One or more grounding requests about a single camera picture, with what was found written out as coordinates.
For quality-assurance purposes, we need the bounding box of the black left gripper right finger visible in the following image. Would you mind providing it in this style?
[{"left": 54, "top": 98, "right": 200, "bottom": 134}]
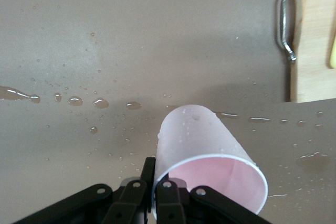
[{"left": 156, "top": 179, "right": 274, "bottom": 224}]

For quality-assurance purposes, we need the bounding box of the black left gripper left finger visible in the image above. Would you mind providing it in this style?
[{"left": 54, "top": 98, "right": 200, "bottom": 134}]
[{"left": 15, "top": 157, "right": 156, "bottom": 224}]

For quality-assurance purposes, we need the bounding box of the pink plastic cup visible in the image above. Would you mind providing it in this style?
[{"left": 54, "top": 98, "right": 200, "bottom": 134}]
[{"left": 153, "top": 104, "right": 269, "bottom": 221}]

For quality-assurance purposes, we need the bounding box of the wooden cutting board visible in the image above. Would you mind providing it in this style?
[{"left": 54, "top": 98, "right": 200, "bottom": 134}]
[{"left": 289, "top": 0, "right": 336, "bottom": 103}]

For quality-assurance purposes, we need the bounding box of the yellow plastic fork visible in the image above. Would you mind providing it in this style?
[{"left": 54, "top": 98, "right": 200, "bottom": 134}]
[{"left": 327, "top": 34, "right": 336, "bottom": 69}]

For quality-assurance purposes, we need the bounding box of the metal cutting board handle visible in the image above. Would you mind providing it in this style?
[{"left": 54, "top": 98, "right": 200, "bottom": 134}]
[{"left": 275, "top": 0, "right": 300, "bottom": 64}]

